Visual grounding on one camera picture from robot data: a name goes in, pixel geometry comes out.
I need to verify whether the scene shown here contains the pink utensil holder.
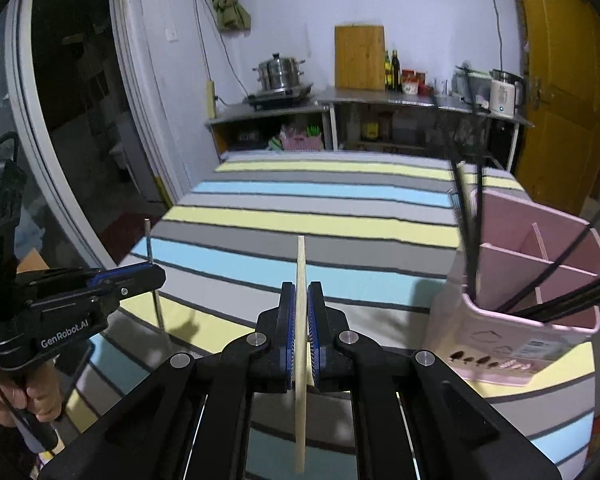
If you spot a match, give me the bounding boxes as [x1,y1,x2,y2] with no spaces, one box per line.
[427,187,600,386]

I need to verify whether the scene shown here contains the wooden cutting board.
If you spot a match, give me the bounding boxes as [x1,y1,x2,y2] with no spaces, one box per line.
[334,24,387,92]

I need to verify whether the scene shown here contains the red seasoning jars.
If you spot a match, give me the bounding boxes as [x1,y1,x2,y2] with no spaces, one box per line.
[401,69,427,95]

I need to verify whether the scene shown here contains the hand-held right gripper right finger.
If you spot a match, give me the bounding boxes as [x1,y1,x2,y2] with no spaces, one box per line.
[306,280,563,480]

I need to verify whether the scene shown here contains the pink basket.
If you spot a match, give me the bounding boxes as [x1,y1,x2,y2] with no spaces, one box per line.
[279,127,325,152]

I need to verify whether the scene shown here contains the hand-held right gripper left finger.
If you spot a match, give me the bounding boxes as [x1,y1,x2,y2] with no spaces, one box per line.
[39,281,297,480]

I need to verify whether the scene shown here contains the striped tablecloth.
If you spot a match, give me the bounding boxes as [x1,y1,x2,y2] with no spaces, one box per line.
[55,150,596,480]

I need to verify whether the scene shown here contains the black wall cable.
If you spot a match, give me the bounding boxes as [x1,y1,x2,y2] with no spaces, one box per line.
[190,0,252,107]
[481,0,507,74]

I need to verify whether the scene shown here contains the person's left hand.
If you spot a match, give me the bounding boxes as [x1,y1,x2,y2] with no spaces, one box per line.
[0,359,67,429]

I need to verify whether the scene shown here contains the black cooktop stove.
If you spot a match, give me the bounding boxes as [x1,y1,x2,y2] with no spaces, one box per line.
[243,82,314,110]

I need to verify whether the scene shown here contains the yellow wooden door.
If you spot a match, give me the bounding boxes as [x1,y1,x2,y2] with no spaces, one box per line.
[512,0,600,216]

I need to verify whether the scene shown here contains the steel steamer pot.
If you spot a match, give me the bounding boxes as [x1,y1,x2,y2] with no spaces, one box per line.
[252,52,306,93]

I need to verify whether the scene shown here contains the black chopstick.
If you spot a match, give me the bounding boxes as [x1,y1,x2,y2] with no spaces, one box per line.
[516,266,600,319]
[467,102,487,293]
[509,187,600,312]

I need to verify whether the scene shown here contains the wooden chopstick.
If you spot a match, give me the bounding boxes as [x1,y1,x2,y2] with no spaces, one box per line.
[143,217,166,334]
[293,234,309,474]

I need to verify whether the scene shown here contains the clear glass container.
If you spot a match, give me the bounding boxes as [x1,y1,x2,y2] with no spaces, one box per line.
[450,62,491,106]

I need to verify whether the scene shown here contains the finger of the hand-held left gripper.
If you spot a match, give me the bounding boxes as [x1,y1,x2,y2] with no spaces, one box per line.
[86,264,157,287]
[99,265,167,312]

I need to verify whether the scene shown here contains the metal counter shelf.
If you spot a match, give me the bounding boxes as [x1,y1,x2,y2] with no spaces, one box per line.
[204,85,535,167]

